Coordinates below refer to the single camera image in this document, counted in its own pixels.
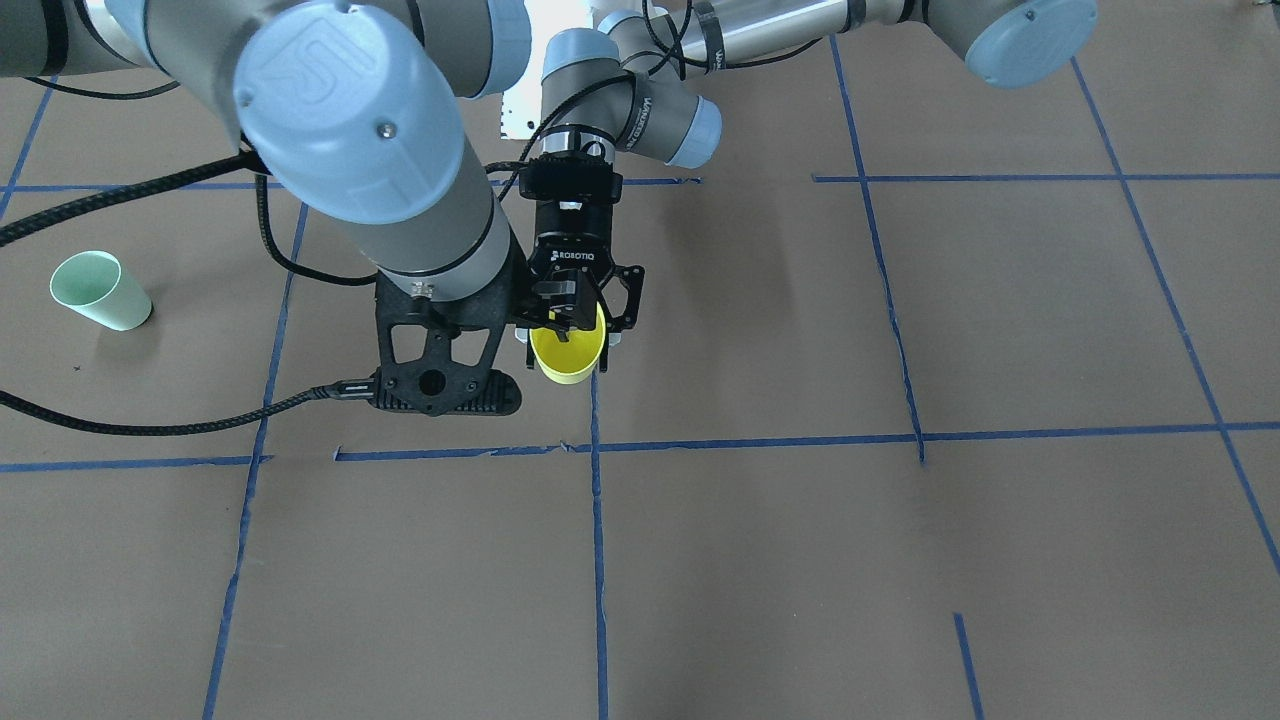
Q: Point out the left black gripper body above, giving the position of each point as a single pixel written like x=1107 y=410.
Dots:
x=567 y=232

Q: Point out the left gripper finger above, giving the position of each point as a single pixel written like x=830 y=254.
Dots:
x=621 y=300
x=553 y=305

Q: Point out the yellow plastic cup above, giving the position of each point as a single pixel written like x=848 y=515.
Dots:
x=574 y=359

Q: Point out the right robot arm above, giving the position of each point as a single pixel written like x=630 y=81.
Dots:
x=351 y=105

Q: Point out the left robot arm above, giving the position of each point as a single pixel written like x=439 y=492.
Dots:
x=620 y=87

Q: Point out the green plastic cup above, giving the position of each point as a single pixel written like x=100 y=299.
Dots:
x=96 y=285

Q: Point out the white mounting pillar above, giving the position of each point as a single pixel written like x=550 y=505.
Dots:
x=520 y=106

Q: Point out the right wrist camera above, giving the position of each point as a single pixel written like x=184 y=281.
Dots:
x=432 y=382

